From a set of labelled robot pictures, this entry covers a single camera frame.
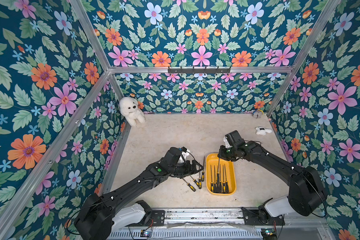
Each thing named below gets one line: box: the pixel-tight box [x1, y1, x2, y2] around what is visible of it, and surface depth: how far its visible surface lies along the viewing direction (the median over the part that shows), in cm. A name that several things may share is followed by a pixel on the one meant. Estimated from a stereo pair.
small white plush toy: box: [255, 127, 273, 136], surface depth 108 cm
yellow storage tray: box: [206, 153, 237, 196], surface depth 89 cm
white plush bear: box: [119, 96, 146, 127], surface depth 106 cm
